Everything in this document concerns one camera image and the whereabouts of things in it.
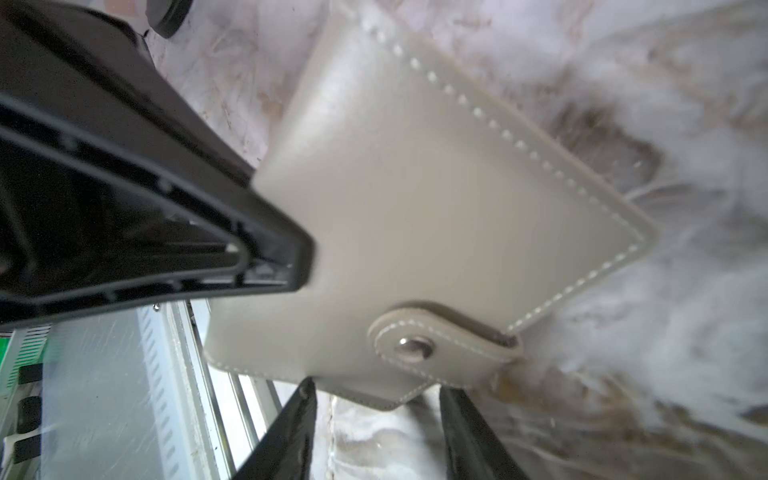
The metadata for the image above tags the beige leather card holder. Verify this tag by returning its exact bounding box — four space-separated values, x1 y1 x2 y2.
204 1 656 410

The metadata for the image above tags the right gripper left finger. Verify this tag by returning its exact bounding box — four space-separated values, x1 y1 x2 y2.
231 378 318 480

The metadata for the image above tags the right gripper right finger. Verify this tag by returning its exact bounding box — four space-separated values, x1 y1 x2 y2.
439 386 528 480

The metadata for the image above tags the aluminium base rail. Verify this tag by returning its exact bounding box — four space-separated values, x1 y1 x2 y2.
1 300 281 479

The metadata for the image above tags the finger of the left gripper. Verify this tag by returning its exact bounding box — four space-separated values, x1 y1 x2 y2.
1 1 313 330

